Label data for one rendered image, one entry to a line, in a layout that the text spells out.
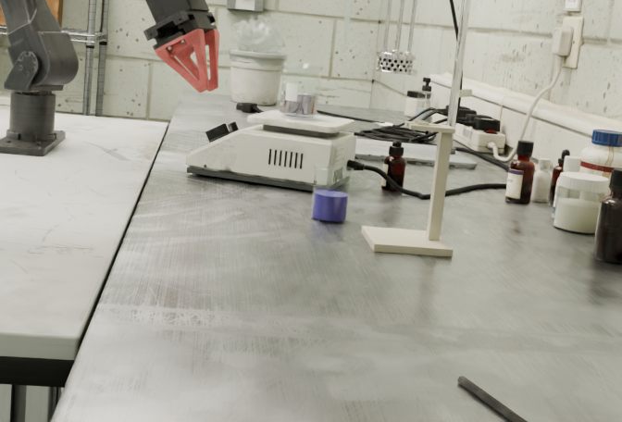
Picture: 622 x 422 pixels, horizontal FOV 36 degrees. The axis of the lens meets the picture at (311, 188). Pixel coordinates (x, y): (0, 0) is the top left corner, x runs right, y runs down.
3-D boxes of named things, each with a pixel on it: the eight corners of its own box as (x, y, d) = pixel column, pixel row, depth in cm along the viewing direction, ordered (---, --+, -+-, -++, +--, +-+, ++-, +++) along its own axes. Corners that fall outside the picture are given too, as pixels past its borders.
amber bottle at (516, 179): (523, 200, 134) (531, 140, 133) (534, 204, 131) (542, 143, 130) (500, 198, 134) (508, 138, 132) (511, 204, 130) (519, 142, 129)
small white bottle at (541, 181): (545, 204, 133) (552, 160, 132) (528, 201, 134) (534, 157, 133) (549, 202, 135) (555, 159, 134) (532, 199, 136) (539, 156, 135)
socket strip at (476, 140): (476, 153, 182) (478, 130, 182) (430, 127, 221) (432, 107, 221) (504, 155, 183) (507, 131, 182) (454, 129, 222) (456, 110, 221)
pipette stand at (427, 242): (373, 251, 95) (388, 122, 93) (360, 232, 103) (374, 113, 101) (452, 257, 96) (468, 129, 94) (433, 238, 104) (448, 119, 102)
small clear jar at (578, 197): (611, 235, 116) (620, 180, 115) (574, 235, 113) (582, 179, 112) (578, 224, 121) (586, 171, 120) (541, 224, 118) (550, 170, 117)
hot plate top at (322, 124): (244, 121, 125) (244, 115, 125) (272, 115, 136) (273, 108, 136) (334, 133, 122) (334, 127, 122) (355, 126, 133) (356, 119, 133)
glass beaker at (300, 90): (317, 125, 126) (324, 62, 124) (276, 120, 126) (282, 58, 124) (317, 119, 132) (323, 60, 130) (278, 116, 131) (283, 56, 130)
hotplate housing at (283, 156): (182, 174, 128) (187, 114, 126) (218, 163, 140) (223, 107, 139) (345, 199, 122) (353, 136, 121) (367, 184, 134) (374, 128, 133)
